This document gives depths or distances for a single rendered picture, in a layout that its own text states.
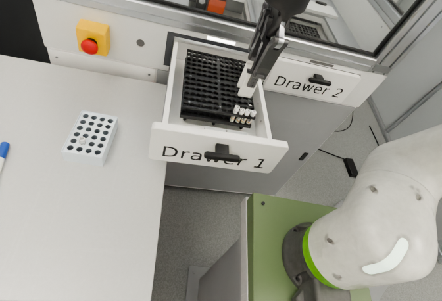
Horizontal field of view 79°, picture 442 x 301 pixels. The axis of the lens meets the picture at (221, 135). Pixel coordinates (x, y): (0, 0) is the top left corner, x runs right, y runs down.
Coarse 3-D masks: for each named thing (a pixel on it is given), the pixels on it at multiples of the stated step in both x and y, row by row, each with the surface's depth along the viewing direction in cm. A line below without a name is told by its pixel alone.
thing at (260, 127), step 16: (176, 48) 74; (192, 48) 78; (208, 48) 78; (176, 64) 79; (176, 80) 75; (176, 96) 71; (256, 96) 74; (176, 112) 68; (224, 128) 69; (256, 128) 71
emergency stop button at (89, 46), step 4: (84, 40) 67; (88, 40) 67; (84, 44) 67; (88, 44) 67; (92, 44) 67; (96, 44) 68; (84, 48) 67; (88, 48) 67; (92, 48) 67; (96, 48) 68; (88, 52) 68; (92, 52) 68; (96, 52) 69
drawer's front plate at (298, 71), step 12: (276, 60) 79; (288, 60) 79; (276, 72) 82; (288, 72) 82; (300, 72) 82; (312, 72) 82; (324, 72) 82; (336, 72) 83; (348, 72) 85; (264, 84) 85; (312, 84) 86; (336, 84) 86; (348, 84) 86; (312, 96) 90; (324, 96) 90
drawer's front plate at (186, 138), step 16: (160, 128) 52; (176, 128) 53; (192, 128) 54; (160, 144) 55; (176, 144) 55; (192, 144) 56; (208, 144) 56; (240, 144) 56; (256, 144) 56; (272, 144) 57; (176, 160) 60; (192, 160) 60; (256, 160) 61; (272, 160) 61
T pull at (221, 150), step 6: (216, 144) 55; (222, 144) 56; (216, 150) 54; (222, 150) 54; (228, 150) 55; (204, 156) 53; (210, 156) 53; (216, 156) 53; (222, 156) 53; (228, 156) 54; (234, 156) 54
